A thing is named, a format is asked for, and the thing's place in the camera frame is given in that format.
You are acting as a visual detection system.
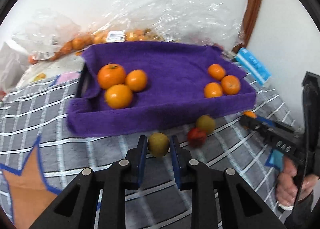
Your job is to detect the brown wooden door frame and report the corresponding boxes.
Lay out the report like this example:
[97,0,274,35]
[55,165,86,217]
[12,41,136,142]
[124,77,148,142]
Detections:
[233,0,262,53]

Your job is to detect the clear bag of kumquats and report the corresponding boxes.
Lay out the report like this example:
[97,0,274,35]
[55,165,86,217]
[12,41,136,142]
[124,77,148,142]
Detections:
[92,0,191,44]

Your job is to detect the fruit printed carton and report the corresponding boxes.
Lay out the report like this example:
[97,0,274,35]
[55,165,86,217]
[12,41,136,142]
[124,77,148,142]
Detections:
[16,54,84,88]

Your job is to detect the small orange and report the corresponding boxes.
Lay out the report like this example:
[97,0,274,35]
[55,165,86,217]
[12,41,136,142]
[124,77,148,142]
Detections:
[204,82,223,98]
[242,111,257,118]

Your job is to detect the clear bag of oranges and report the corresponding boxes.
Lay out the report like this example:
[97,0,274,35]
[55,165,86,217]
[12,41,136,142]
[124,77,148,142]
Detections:
[12,9,93,65]

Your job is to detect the purple towel covered tray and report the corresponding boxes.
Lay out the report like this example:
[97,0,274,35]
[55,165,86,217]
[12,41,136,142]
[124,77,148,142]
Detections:
[66,41,257,137]

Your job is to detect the oval orange kumquat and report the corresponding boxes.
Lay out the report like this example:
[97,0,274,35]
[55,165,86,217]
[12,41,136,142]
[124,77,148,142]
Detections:
[125,69,148,92]

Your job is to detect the smooth orange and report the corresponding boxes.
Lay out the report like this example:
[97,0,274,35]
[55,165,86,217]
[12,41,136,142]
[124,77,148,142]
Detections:
[220,75,241,95]
[105,84,133,109]

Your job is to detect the blue tissue pack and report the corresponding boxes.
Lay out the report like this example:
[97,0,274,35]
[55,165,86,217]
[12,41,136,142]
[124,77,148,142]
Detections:
[235,48,272,86]

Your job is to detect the bumpy orange tangerine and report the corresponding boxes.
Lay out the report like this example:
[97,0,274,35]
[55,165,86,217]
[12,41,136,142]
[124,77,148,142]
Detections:
[207,63,226,81]

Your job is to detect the small yellow-green fruit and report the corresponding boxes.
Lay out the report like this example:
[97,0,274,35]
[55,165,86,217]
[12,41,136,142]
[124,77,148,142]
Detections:
[148,133,170,157]

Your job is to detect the orange tangerine with stem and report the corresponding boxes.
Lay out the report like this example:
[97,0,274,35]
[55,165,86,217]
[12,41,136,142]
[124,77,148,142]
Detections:
[97,63,126,89]

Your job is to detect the small red apple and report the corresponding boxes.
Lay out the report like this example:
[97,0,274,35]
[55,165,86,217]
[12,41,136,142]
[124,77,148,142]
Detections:
[187,128,207,148]

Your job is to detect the clear bag red fruits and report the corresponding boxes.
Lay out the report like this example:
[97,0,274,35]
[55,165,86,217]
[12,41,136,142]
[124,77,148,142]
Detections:
[174,2,244,50]

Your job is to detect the yellow-green round fruit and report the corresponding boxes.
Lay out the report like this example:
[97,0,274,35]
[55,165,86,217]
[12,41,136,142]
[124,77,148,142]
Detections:
[195,115,216,135]

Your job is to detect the person's right hand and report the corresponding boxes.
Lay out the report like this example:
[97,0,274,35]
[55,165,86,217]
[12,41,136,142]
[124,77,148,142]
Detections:
[276,156,319,206]

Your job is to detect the white plastic bag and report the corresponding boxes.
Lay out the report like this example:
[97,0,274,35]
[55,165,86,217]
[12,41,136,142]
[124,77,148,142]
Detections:
[0,43,30,93]

